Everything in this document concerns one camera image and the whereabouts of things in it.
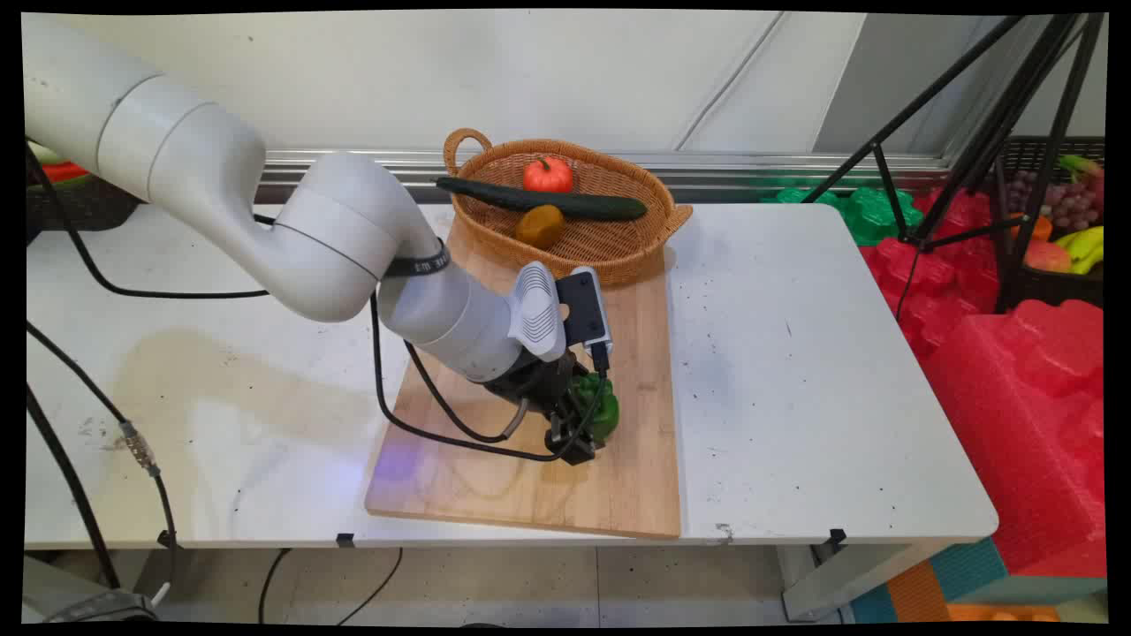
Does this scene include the black woven tray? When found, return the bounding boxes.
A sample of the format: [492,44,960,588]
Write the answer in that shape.
[25,175,144,245]

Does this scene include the green bell pepper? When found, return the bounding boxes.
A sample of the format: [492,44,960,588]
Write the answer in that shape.
[570,372,620,444]

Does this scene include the black cable with metal connector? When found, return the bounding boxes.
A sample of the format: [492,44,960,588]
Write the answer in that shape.
[25,320,179,610]

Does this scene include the green foam block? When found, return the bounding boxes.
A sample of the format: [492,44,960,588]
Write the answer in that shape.
[762,181,925,247]

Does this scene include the black camera cable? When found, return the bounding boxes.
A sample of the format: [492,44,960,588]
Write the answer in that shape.
[369,291,613,464]

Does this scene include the thin black floor cable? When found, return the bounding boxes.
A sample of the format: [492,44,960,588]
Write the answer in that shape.
[338,548,405,625]
[257,548,293,625]

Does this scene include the yellow bananas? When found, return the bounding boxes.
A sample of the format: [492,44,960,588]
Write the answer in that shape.
[1056,225,1105,276]

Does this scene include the white table leg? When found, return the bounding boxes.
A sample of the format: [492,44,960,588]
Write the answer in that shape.
[778,539,939,623]

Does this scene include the small red foam block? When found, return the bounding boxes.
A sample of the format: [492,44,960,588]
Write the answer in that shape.
[859,187,1006,359]

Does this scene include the yellow-brown potato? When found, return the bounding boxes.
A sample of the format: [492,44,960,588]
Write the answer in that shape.
[515,205,566,250]

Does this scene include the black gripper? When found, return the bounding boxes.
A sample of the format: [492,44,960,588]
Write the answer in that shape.
[484,351,602,466]

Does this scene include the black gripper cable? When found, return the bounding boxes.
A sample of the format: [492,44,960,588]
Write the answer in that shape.
[404,340,531,444]

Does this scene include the orange-red tomato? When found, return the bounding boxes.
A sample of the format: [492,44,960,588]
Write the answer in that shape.
[522,155,575,194]

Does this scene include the woven wicker basket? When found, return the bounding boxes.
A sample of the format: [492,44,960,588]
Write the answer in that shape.
[443,128,695,288]

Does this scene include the teal orange floor mat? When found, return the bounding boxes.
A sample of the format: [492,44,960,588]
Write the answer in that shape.
[848,537,1107,624]

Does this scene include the black silver wrist camera box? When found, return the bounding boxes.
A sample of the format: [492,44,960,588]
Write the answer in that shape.
[555,265,616,356]

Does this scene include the thick black cable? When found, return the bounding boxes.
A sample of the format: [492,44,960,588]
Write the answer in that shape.
[25,384,123,591]

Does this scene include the black plastic crate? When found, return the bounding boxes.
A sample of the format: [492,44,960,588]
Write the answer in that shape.
[994,135,1105,313]

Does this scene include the orange peach fruit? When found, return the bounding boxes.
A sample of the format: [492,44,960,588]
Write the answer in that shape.
[1025,238,1074,274]

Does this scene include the black strap on arm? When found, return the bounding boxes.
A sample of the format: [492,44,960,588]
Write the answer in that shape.
[382,238,452,282]

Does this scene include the silver aluminium wall rail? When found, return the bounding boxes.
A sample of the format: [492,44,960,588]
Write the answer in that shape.
[256,148,960,206]

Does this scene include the black tripod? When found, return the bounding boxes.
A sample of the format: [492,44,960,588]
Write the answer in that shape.
[800,13,1105,317]

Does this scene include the dark green cucumber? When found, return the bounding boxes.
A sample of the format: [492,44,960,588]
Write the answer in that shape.
[435,176,649,222]

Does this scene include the purple grapes bunch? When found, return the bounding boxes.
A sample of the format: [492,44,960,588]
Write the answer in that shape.
[1007,168,1105,233]

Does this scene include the large red foam block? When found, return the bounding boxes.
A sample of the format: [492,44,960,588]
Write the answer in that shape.
[919,299,1107,579]

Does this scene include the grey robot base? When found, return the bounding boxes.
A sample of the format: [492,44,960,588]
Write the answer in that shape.
[22,556,162,624]

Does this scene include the black cable on table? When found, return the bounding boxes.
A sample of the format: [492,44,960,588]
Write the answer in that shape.
[25,146,277,301]

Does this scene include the wooden cutting board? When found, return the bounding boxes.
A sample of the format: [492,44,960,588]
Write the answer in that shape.
[365,221,682,541]

